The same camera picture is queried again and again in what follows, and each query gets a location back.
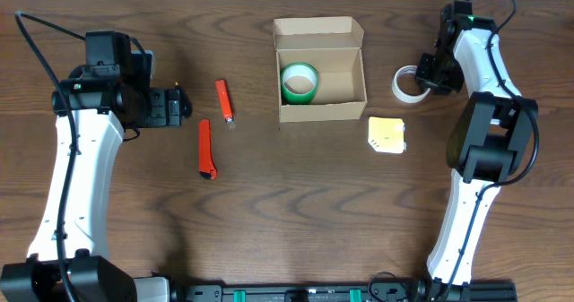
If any open cardboard box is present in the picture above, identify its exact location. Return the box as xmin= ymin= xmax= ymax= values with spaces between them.
xmin=274 ymin=16 xmax=367 ymax=123

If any orange utility knife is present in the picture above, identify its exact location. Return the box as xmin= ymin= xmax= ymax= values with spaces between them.
xmin=198 ymin=119 xmax=217 ymax=180

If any yellow sticky note pad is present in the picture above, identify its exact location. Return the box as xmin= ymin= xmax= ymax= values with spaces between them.
xmin=367 ymin=116 xmax=407 ymax=154

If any green tape roll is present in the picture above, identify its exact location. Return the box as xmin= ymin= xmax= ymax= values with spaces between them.
xmin=280 ymin=62 xmax=319 ymax=105

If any orange stapler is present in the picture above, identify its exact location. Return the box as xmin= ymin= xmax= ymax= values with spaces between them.
xmin=215 ymin=80 xmax=234 ymax=123

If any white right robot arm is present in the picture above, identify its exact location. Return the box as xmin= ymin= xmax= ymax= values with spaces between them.
xmin=415 ymin=6 xmax=537 ymax=286

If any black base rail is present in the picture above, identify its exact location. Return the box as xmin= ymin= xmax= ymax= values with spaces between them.
xmin=170 ymin=279 xmax=518 ymax=302

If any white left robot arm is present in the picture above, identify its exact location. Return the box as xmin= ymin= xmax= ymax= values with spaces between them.
xmin=1 ymin=108 xmax=186 ymax=301

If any white masking tape roll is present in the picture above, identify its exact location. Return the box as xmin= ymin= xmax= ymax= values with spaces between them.
xmin=391 ymin=65 xmax=431 ymax=104

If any black correction tape dispenser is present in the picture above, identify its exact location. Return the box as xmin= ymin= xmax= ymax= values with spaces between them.
xmin=175 ymin=82 xmax=193 ymax=119

